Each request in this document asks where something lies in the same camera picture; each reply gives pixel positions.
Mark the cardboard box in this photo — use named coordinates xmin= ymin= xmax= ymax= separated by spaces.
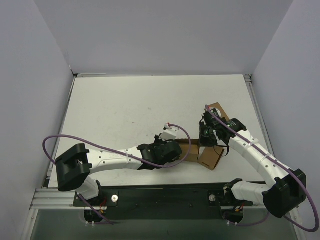
xmin=208 ymin=102 xmax=230 ymax=121
xmin=197 ymin=146 xmax=225 ymax=171
xmin=175 ymin=139 xmax=200 ymax=163

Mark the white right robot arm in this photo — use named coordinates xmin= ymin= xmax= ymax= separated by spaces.
xmin=199 ymin=108 xmax=307 ymax=218

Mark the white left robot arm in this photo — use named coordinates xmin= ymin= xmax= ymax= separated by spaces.
xmin=55 ymin=139 xmax=182 ymax=206

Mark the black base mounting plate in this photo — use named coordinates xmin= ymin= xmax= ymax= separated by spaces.
xmin=89 ymin=183 xmax=253 ymax=221

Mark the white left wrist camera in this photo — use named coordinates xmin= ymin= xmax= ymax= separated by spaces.
xmin=159 ymin=123 xmax=179 ymax=141

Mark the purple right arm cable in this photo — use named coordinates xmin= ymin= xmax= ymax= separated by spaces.
xmin=204 ymin=104 xmax=318 ymax=232

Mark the aluminium front rail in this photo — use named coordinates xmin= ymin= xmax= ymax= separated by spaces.
xmin=29 ymin=187 xmax=300 ymax=211

